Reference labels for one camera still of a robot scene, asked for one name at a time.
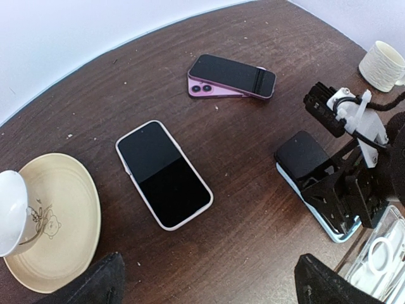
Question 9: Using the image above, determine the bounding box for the beige ceramic plate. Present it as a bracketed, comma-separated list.
[4, 153, 101, 294]

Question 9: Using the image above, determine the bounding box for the light blue phone case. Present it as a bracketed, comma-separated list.
[276, 162, 361, 243]

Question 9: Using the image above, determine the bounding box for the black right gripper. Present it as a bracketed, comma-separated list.
[299, 112, 404, 228]

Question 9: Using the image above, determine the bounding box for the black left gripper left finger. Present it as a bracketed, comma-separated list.
[37, 252, 125, 304]

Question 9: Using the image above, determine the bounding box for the white small bowl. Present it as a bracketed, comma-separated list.
[1, 170, 28, 257]

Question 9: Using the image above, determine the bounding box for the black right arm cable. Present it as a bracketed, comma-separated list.
[368, 94, 405, 112]

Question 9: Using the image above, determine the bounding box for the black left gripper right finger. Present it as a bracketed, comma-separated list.
[294, 253, 387, 303]

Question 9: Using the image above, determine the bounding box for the dark phone middle of stack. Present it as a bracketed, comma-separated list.
[188, 54, 277, 100]

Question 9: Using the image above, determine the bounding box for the pink phone case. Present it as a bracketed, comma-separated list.
[115, 119, 215, 232]

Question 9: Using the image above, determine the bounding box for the purple phone bottom of stack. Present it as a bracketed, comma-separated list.
[187, 75, 251, 98]

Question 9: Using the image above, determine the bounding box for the cream ribbed mug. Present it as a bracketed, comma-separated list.
[358, 41, 404, 92]

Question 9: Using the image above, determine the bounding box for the clear magsafe phone case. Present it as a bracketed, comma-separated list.
[343, 205, 404, 303]

